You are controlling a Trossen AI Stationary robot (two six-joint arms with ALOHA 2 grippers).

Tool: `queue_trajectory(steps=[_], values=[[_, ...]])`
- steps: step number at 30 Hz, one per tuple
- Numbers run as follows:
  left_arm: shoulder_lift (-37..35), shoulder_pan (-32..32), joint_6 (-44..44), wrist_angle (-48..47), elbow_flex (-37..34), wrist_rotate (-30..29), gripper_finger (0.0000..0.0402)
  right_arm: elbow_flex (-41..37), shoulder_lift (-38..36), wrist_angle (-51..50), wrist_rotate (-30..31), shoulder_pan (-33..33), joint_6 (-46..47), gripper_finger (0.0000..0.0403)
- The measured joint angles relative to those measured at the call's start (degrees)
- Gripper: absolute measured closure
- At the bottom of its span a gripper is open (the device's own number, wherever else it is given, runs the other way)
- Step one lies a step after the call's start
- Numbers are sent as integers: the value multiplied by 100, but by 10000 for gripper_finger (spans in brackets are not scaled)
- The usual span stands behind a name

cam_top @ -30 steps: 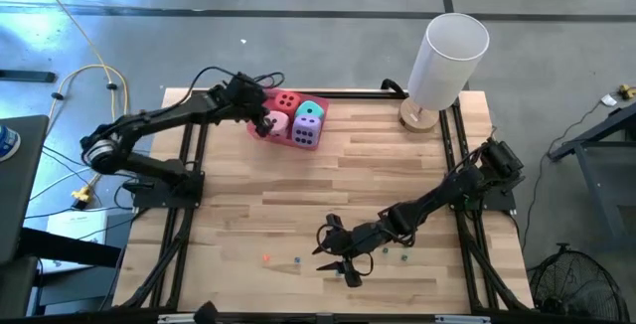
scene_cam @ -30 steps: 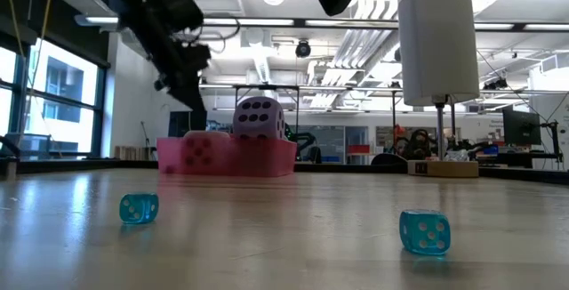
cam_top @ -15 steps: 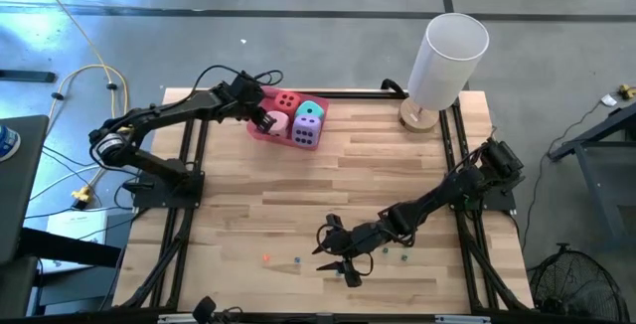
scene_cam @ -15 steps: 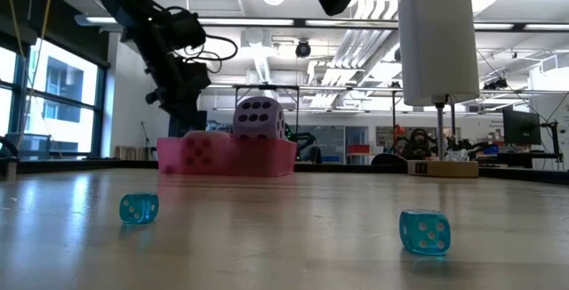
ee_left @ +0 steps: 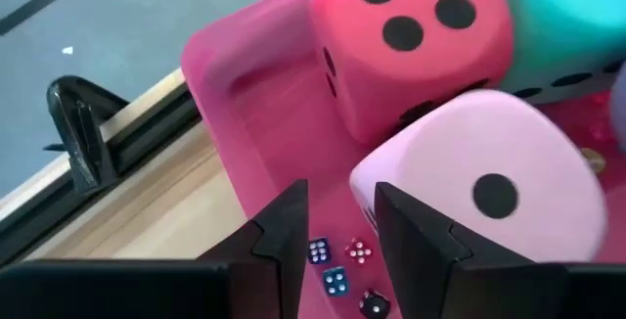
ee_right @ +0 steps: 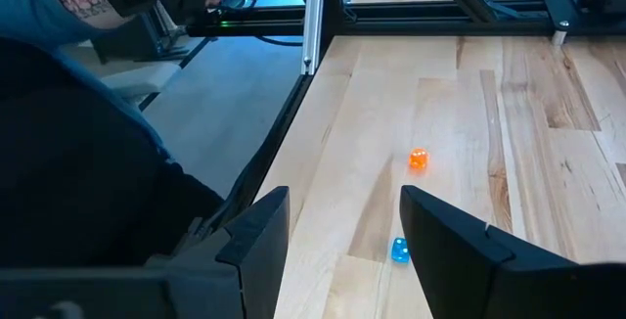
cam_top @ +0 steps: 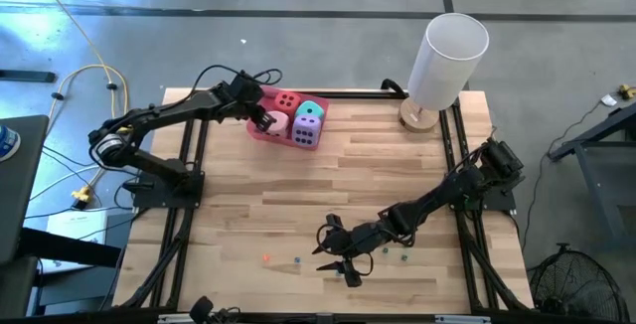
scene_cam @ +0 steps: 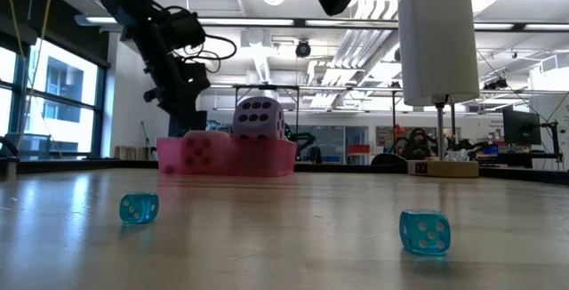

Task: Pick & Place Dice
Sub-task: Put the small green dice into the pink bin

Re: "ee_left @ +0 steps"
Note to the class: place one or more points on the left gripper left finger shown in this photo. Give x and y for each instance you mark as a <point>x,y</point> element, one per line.
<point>274,260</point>

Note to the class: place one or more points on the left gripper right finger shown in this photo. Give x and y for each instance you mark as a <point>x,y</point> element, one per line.
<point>420,260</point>

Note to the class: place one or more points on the small dark blue die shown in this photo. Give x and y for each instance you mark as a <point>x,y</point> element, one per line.
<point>319,250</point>

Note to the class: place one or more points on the small red die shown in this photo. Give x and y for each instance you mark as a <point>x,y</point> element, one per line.
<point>358,251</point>

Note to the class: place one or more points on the pink translucent plastic bin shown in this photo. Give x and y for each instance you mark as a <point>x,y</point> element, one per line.
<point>274,113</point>

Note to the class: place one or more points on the large pink foam die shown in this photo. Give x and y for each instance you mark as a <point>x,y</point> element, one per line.
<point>538,152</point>

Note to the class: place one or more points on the large red foam die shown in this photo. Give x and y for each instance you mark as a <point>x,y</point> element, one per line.
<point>367,89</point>

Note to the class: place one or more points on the large teal foam die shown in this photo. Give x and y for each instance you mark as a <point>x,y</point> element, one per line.
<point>562,25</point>

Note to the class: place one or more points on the black table clamp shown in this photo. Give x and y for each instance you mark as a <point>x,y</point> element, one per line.
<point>80,138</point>

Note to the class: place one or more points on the white paper scrap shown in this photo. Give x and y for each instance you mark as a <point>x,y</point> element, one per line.
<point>67,50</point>

